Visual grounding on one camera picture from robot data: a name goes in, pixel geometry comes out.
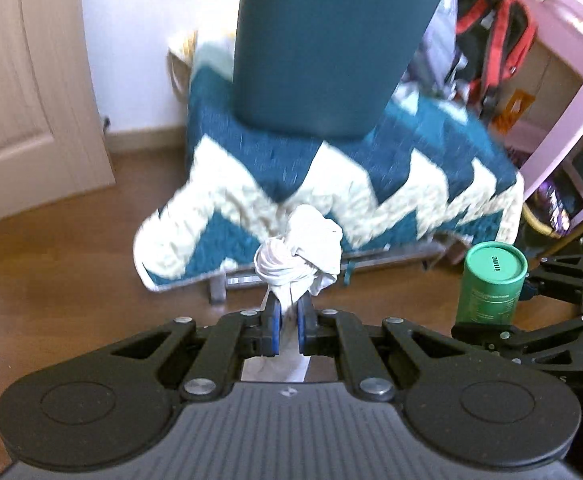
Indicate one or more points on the bin with black liner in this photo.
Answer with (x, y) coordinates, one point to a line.
(529, 240)

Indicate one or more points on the white knotted cloth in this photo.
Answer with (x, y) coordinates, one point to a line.
(311, 240)

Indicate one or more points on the metal bench frame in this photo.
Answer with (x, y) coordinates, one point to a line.
(396, 256)

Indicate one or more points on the purple grey backpack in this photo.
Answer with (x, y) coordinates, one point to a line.
(434, 45)

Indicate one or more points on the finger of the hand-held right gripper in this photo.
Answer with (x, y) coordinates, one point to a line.
(571, 275)
(486, 336)

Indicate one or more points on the red black backpack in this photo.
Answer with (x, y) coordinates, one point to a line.
(496, 20)

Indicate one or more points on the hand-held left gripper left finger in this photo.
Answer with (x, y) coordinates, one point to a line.
(272, 327)

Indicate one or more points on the teal cream zigzag quilt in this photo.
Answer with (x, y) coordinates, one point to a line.
(421, 160)

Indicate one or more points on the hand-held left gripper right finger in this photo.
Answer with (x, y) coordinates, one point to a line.
(303, 329)

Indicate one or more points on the beige wooden door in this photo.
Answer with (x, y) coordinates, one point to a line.
(21, 85)

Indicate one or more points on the small black door stop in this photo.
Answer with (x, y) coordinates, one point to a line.
(105, 124)

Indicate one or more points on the dark teal trash bin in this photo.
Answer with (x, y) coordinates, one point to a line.
(331, 50)

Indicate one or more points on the purple snack packets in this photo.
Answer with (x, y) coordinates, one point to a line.
(556, 205)

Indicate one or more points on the green can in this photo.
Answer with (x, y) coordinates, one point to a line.
(486, 285)

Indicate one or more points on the yellow patterned bag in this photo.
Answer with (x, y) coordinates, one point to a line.
(179, 65)

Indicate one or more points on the orange patterned bag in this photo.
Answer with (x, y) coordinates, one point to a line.
(514, 112)

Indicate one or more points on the pink shelf unit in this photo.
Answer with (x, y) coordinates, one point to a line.
(566, 15)

